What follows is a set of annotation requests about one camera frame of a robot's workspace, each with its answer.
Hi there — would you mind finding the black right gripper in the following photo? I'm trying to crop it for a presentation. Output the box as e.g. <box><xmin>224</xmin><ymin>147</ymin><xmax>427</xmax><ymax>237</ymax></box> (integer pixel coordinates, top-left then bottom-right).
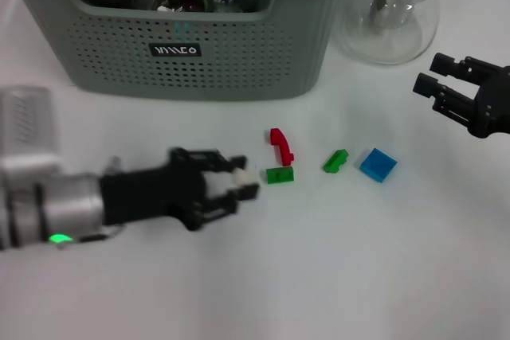
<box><xmin>412</xmin><ymin>52</ymin><xmax>510</xmax><ymax>139</ymax></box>

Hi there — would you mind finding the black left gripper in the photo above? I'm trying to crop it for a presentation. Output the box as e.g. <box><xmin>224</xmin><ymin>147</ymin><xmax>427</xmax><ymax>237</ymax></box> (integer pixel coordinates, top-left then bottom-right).
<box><xmin>99</xmin><ymin>147</ymin><xmax>261</xmax><ymax>232</ymax></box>

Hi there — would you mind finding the green toy brick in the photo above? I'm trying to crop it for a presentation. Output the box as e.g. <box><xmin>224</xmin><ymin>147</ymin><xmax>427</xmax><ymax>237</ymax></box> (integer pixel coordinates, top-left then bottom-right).
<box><xmin>265</xmin><ymin>166</ymin><xmax>296</xmax><ymax>186</ymax></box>

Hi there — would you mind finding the green stepped toy block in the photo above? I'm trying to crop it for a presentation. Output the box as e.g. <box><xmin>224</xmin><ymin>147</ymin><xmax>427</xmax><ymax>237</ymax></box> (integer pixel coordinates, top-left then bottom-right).
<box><xmin>322</xmin><ymin>148</ymin><xmax>351</xmax><ymax>175</ymax></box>

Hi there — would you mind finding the blue square toy plate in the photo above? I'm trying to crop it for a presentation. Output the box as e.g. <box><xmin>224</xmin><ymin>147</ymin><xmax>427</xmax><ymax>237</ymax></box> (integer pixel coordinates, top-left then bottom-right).
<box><xmin>359</xmin><ymin>147</ymin><xmax>398</xmax><ymax>184</ymax></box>

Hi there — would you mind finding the dark red curved toy block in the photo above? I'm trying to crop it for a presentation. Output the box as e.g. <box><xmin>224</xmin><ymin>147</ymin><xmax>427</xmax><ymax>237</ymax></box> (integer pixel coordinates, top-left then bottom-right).
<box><xmin>269</xmin><ymin>127</ymin><xmax>296</xmax><ymax>167</ymax></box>

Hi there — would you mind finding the grey-green perforated storage bin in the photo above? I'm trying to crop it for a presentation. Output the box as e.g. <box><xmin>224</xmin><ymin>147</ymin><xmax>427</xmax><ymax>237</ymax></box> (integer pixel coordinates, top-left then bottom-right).
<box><xmin>0</xmin><ymin>0</ymin><xmax>356</xmax><ymax>103</ymax></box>

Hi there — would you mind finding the clear glass carafe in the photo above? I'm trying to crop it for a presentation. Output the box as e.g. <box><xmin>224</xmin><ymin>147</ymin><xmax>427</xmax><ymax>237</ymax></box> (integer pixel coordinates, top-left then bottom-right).
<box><xmin>333</xmin><ymin>0</ymin><xmax>445</xmax><ymax>66</ymax></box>

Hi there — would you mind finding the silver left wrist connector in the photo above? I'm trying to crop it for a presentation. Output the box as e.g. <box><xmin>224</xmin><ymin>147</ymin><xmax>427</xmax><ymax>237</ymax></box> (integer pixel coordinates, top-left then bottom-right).
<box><xmin>104</xmin><ymin>155</ymin><xmax>123</xmax><ymax>176</ymax></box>

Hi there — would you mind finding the thin left wrist cable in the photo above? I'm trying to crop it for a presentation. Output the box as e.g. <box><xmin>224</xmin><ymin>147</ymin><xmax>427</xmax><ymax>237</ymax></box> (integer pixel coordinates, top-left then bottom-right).
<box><xmin>74</xmin><ymin>226</ymin><xmax>125</xmax><ymax>244</ymax></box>

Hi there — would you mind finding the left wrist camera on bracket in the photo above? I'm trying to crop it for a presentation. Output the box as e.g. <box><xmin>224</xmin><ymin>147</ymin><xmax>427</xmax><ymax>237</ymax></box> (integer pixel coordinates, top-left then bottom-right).
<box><xmin>0</xmin><ymin>84</ymin><xmax>64</xmax><ymax>182</ymax></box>

